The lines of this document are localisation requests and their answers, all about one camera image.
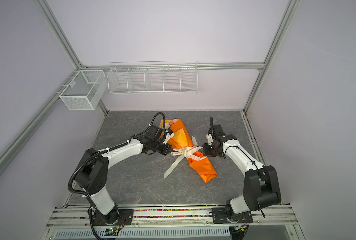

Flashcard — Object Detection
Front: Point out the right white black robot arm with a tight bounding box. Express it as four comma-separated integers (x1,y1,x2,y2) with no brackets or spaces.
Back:
204,118,282,223

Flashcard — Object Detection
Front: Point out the orange wrapping paper sheet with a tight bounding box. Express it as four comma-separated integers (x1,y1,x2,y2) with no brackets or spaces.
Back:
160,119,218,183

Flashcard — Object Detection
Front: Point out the white printed ribbon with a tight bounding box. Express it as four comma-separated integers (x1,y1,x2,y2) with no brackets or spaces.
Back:
164,137,206,179

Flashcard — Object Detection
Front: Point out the white slotted cable duct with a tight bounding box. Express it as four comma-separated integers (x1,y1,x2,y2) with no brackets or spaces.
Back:
55,226,231,240

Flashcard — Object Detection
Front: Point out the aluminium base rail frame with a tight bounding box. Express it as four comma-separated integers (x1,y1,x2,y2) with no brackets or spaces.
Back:
41,204,305,240

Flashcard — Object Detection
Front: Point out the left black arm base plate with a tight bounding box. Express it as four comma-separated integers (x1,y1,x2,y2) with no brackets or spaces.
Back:
92,209,134,226

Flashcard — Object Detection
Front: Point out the white wire shelf basket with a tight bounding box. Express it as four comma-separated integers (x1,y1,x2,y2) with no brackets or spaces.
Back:
108,61,199,94

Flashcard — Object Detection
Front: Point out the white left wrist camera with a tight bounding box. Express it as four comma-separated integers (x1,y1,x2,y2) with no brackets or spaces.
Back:
163,129,175,145

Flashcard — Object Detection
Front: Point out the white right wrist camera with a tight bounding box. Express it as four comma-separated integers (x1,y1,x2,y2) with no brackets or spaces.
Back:
206,133,213,145

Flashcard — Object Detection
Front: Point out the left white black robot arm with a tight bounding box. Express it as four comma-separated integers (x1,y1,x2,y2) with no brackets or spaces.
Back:
67,112,174,240

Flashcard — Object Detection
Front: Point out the white mesh box basket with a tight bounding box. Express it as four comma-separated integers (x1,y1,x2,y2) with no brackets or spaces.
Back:
60,70,108,111

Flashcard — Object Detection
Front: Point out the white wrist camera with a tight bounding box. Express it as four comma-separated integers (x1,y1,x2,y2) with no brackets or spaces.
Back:
206,133,213,145
163,129,175,145

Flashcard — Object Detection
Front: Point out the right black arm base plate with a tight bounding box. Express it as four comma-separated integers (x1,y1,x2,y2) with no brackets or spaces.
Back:
209,207,253,224

